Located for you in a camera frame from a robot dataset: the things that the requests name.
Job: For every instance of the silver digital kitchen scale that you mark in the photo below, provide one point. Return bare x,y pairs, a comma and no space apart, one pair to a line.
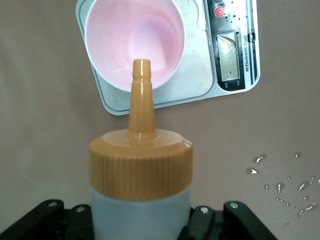
195,75

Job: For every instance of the pink plastic cup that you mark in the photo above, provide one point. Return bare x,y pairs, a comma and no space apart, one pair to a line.
120,37

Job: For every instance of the translucent sauce bottle orange cap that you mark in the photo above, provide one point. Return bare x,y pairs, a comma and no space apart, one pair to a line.
141,175

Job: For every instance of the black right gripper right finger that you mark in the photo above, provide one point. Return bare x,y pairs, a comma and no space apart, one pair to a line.
232,220

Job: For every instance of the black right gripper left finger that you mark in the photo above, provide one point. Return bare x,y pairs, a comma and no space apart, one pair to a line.
45,220

